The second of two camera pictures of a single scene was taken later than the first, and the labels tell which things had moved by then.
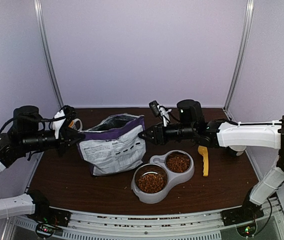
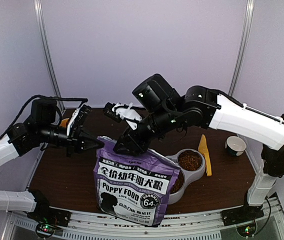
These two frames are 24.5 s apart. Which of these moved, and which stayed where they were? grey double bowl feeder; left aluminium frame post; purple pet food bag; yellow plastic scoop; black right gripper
Moved: purple pet food bag; black right gripper; grey double bowl feeder
Stayed: yellow plastic scoop; left aluminium frame post
